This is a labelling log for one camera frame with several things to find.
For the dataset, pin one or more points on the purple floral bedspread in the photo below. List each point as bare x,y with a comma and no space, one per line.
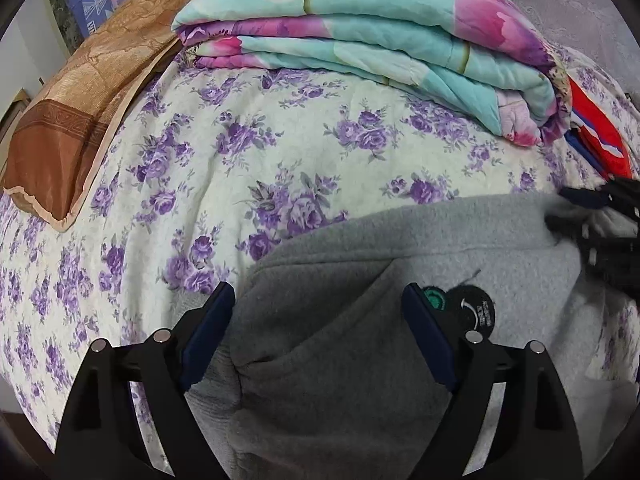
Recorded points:
210,160

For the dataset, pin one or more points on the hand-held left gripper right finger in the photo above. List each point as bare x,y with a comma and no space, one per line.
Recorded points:
427,335

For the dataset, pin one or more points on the grey fleece pants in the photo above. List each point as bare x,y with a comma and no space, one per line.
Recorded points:
345,280

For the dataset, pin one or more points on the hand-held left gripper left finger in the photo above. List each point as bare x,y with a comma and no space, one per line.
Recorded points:
207,330

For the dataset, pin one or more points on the folded teal pink floral quilt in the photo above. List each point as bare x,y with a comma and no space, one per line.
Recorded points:
380,25

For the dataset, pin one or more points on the brown patterned pillow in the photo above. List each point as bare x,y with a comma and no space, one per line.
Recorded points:
85,105

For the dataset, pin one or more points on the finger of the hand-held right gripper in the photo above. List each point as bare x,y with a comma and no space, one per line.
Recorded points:
565,225
595,196

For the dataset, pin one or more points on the red blue striped cloth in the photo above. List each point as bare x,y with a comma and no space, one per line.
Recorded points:
597,130

